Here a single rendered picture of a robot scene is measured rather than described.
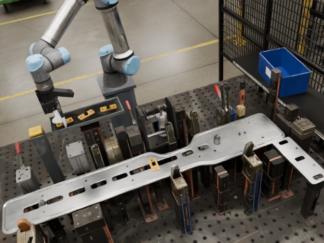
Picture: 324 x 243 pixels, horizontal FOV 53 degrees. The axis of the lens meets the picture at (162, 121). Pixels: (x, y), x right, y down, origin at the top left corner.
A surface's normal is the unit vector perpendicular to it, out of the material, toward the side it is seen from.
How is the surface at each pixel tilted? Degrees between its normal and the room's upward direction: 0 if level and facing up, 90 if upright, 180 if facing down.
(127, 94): 90
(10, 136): 0
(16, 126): 0
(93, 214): 0
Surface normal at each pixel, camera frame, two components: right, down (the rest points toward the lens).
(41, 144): 0.35, 0.57
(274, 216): -0.11, -0.77
